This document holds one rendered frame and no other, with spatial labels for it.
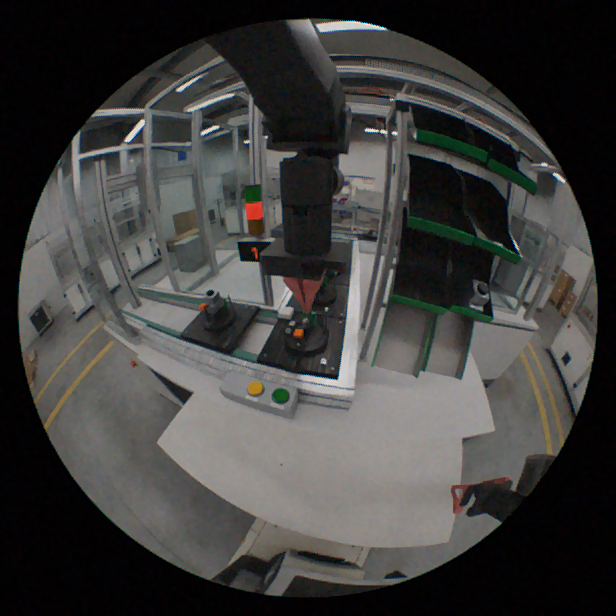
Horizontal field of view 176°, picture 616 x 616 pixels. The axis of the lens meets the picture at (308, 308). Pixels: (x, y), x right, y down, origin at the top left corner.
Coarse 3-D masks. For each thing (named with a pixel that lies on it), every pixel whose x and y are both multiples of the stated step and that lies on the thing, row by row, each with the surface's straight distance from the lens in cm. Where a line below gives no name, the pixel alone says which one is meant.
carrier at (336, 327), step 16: (288, 320) 67; (304, 320) 55; (320, 320) 66; (336, 320) 67; (272, 336) 62; (288, 336) 58; (304, 336) 58; (320, 336) 58; (336, 336) 61; (272, 352) 57; (288, 352) 56; (304, 352) 55; (320, 352) 56; (336, 352) 57; (304, 368) 53; (320, 368) 53; (336, 368) 53
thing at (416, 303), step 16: (400, 224) 54; (400, 240) 47; (416, 240) 58; (432, 240) 60; (448, 240) 52; (400, 256) 51; (416, 256) 52; (432, 256) 55; (448, 256) 49; (400, 272) 47; (416, 272) 48; (432, 272) 50; (400, 288) 44; (416, 288) 45; (432, 288) 47; (416, 304) 41; (432, 304) 45
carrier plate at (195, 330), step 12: (240, 312) 74; (252, 312) 73; (192, 324) 78; (240, 324) 69; (192, 336) 72; (204, 336) 70; (216, 336) 68; (228, 336) 66; (240, 336) 66; (216, 348) 65; (228, 348) 62
